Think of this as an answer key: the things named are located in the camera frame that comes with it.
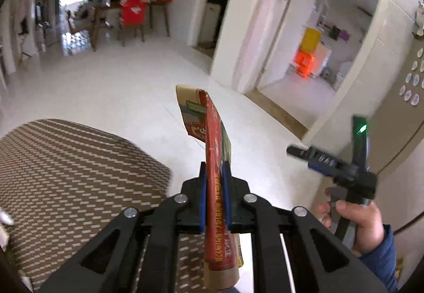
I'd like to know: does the red cardboard box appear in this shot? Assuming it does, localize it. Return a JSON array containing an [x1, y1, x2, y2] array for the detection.
[[176, 85, 244, 292]]

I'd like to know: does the blue sleeve right forearm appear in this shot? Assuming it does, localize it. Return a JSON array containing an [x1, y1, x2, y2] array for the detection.
[[359, 224, 398, 292]]

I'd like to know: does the person's right hand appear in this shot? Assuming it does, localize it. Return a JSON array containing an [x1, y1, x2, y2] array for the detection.
[[313, 188, 395, 257]]

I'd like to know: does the orange plastic stool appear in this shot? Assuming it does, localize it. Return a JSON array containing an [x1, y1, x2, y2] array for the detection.
[[293, 50, 316, 78]]

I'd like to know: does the brown polka dot tablecloth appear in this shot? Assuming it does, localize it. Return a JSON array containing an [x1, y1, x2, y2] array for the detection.
[[0, 118, 213, 293]]

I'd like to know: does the yellow plastic bin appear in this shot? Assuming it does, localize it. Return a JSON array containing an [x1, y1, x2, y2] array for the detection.
[[299, 28, 321, 54]]

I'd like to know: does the red covered dining chair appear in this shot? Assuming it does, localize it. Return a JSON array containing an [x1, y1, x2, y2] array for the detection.
[[117, 0, 149, 46]]

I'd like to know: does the wooden dining table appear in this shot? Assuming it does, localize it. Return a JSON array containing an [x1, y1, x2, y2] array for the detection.
[[91, 0, 170, 52]]

